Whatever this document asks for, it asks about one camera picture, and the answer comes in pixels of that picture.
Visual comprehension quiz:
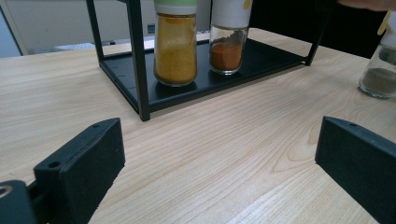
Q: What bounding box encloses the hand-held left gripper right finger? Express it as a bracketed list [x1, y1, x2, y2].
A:
[314, 116, 396, 224]

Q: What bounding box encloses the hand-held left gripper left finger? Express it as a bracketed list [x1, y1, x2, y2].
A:
[33, 117, 126, 224]

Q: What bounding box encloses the orange jar with beige lid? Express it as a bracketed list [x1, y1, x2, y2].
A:
[153, 0, 199, 88]

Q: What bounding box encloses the black metal two-tier rack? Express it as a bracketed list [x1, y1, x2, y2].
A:
[85, 0, 332, 122]

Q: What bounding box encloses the dark curtain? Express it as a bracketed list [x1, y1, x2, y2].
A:
[247, 0, 389, 61]

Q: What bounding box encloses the brown bottle with white cap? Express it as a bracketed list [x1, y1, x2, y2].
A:
[208, 0, 254, 77]

